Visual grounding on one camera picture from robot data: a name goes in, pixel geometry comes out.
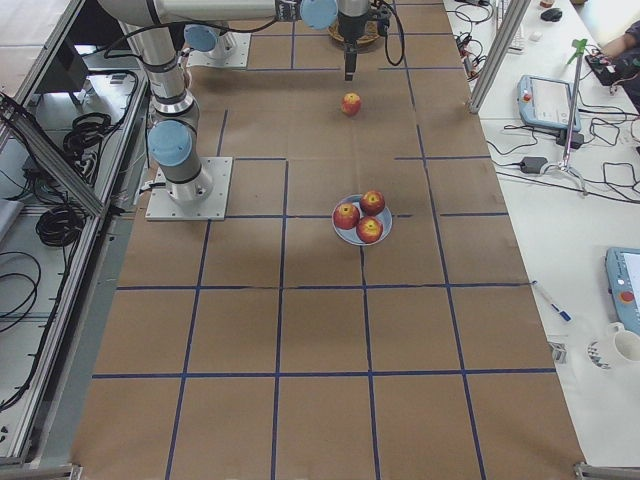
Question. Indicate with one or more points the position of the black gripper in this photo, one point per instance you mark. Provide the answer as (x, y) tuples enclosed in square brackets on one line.
[(349, 25)]

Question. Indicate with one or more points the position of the red yellow apple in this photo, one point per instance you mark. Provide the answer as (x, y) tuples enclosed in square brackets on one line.
[(351, 104)]

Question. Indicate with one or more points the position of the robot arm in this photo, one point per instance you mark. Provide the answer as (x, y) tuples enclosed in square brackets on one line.
[(172, 142), (210, 41)]

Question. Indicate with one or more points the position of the woven wicker basket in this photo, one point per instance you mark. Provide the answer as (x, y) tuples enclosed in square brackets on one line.
[(370, 34)]

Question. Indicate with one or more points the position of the red apple on plate back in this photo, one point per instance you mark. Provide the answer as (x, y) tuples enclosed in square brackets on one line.
[(372, 203)]

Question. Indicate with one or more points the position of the red apple on plate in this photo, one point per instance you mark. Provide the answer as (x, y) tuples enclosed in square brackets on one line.
[(372, 203), (369, 230), (346, 216)]

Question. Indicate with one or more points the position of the red apple on plate left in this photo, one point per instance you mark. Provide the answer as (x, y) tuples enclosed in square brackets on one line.
[(346, 216)]

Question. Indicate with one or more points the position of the red apple on plate front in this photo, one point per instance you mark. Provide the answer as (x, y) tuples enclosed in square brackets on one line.
[(369, 230)]

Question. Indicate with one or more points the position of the light blue plate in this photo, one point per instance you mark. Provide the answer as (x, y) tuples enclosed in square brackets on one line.
[(349, 236)]

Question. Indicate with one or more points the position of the blue teach pendant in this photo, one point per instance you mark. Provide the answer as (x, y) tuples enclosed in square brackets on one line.
[(544, 102), (622, 269)]

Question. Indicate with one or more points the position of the black computer mouse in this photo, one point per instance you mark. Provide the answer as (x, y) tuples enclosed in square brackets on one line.
[(551, 15)]

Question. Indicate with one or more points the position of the black power adapter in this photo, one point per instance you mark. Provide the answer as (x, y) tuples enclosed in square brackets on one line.
[(532, 164)]

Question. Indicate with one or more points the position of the silver tripod stand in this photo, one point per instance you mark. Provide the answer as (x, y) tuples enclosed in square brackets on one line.
[(564, 165)]

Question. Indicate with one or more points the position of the white blue pen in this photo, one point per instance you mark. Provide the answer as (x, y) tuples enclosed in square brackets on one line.
[(561, 312)]

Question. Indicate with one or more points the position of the small metal binder clip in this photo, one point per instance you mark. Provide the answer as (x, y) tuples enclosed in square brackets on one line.
[(558, 352)]

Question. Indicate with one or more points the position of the white mug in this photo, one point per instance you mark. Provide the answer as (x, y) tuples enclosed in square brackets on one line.
[(618, 348)]

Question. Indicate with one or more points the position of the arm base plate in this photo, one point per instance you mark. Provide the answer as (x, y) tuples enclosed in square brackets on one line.
[(204, 198), (238, 60)]

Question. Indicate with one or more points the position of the aluminium frame post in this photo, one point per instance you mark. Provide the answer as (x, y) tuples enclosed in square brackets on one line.
[(498, 50)]

